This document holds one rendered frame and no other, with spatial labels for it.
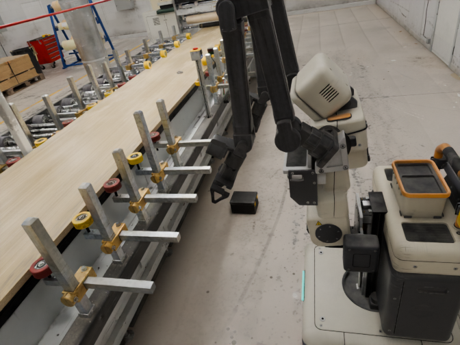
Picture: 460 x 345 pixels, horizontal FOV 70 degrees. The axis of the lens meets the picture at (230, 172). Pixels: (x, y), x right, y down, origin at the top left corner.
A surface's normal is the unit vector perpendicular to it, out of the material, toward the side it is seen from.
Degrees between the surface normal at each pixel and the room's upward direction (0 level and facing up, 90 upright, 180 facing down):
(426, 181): 0
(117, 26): 90
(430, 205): 92
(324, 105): 90
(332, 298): 0
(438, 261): 90
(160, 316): 0
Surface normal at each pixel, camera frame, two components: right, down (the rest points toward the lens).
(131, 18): -0.21, 0.55
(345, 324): -0.16, -0.83
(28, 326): 0.96, -0.02
